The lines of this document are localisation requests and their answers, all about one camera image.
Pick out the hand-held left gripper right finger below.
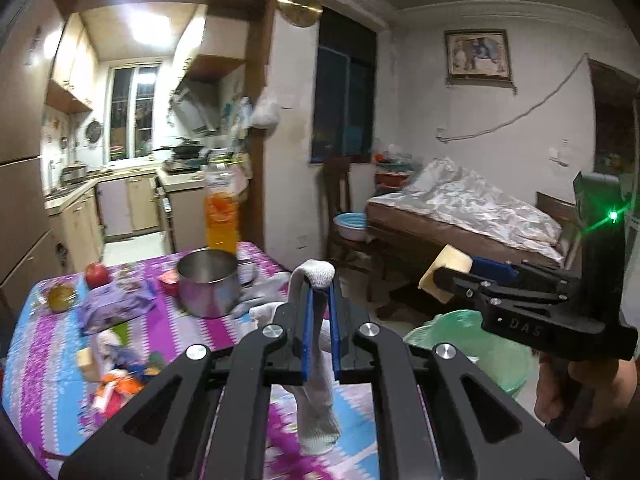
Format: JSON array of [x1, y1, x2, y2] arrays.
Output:
[[327, 275, 586, 480]]

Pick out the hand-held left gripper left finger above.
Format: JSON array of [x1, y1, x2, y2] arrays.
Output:
[[57, 280, 314, 480]]

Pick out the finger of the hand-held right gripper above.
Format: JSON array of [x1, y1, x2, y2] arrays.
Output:
[[431, 264, 569, 312], [470, 256, 571, 287]]

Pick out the green trash bin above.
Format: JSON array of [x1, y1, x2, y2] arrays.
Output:
[[401, 309, 536, 402]]

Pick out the white knit sock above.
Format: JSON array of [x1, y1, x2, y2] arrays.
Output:
[[286, 259, 344, 457]]

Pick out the person's right hand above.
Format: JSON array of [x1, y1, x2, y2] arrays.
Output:
[[533, 355, 639, 442]]

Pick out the grey work glove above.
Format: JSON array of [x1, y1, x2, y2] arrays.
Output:
[[232, 271, 292, 331]]

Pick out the steel pot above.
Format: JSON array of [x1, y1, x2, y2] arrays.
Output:
[[176, 247, 259, 319]]

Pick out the blue plastic basin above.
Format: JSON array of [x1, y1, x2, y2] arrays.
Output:
[[333, 212, 368, 241]]

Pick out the pile of household clutter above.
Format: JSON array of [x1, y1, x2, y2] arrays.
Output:
[[372, 144, 418, 196]]

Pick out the small red box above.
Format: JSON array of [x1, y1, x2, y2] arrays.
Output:
[[157, 270, 182, 297]]

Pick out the orange juice bottle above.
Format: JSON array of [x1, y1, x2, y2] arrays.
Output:
[[202, 160, 240, 256]]

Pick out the dark wooden chair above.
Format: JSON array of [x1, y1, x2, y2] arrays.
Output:
[[320, 156, 383, 303]]

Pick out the small blue box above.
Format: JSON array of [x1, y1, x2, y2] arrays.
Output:
[[122, 357, 156, 378]]

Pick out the purple wipes packet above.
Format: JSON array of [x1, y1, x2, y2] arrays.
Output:
[[80, 277, 160, 336]]

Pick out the dark wooden door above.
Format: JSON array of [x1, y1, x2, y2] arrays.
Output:
[[587, 59, 640, 181]]

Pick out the orange white wrapper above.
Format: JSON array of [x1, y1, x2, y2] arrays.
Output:
[[91, 369, 147, 417]]

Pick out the gas stove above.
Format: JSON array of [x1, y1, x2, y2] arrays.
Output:
[[165, 157, 206, 173]]

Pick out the red apple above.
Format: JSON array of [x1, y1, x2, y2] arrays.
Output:
[[84, 261, 112, 289]]

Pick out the black wok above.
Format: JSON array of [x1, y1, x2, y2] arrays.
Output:
[[152, 139, 206, 157]]

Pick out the hanging white plastic bag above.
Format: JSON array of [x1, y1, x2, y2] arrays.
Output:
[[250, 95, 280, 131]]

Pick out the beige kitchen base cabinets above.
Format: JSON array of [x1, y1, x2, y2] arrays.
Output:
[[44, 167, 208, 261]]

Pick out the dark window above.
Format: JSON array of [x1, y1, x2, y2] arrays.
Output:
[[310, 10, 377, 165]]

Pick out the pear in plastic wrap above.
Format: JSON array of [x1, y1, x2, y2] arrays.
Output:
[[32, 280, 81, 316]]

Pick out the steel range hood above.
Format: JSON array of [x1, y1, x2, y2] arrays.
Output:
[[169, 80, 221, 136]]

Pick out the kitchen window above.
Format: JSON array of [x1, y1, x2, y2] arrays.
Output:
[[102, 62, 163, 163]]

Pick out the beige refrigerator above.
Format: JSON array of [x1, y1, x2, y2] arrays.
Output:
[[0, 5, 60, 311]]

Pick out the white wall cable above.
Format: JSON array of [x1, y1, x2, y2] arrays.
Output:
[[436, 55, 588, 143]]

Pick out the framed wall picture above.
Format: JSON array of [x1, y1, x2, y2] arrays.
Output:
[[444, 29, 513, 83]]

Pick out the wall cabinet above hood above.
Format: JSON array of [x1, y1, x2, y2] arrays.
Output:
[[172, 10, 251, 81]]

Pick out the gold wall clock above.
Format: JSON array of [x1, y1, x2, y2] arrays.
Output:
[[276, 0, 323, 28]]

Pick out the beige wall cabinets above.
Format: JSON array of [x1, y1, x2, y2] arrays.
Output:
[[47, 15, 101, 113]]

